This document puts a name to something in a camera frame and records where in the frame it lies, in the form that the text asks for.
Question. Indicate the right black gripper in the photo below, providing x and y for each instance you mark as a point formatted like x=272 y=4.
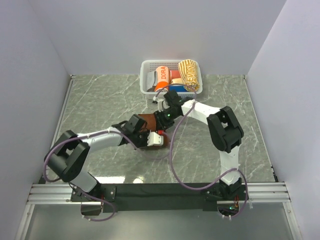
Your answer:
x=163 y=124

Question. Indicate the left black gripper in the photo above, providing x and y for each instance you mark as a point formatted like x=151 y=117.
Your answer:
x=145 y=144

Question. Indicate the brown towel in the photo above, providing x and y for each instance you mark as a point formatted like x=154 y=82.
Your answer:
x=151 y=125

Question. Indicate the yellow striped Doraemon towel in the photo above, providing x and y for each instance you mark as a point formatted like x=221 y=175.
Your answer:
x=188 y=70

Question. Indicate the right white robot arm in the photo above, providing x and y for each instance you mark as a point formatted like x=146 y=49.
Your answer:
x=226 y=135

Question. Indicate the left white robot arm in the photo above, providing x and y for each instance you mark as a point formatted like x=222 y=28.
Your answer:
x=66 y=158

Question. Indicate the blue rolled towel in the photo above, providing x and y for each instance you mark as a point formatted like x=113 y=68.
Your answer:
x=177 y=88

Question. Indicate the cream rolled towel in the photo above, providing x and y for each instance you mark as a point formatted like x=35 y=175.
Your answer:
x=177 y=81

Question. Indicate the orange white rolled towel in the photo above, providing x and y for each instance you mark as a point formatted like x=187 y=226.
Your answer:
x=163 y=77

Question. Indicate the grey rolled towel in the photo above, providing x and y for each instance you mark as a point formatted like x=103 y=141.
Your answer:
x=151 y=81

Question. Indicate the red rolled towel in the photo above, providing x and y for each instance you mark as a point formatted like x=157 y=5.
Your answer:
x=175 y=74

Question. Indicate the white plastic basket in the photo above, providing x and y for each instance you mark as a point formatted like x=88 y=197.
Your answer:
x=151 y=65

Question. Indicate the black base beam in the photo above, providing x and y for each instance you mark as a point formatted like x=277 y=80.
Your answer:
x=112 y=198

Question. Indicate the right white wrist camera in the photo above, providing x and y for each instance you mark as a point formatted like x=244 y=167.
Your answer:
x=161 y=104

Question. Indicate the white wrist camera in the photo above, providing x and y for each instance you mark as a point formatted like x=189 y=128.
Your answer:
x=154 y=139
x=161 y=104

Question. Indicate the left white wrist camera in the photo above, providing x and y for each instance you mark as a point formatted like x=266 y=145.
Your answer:
x=154 y=139

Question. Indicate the aluminium rail frame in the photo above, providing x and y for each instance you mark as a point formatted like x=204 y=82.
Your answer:
x=259 y=193

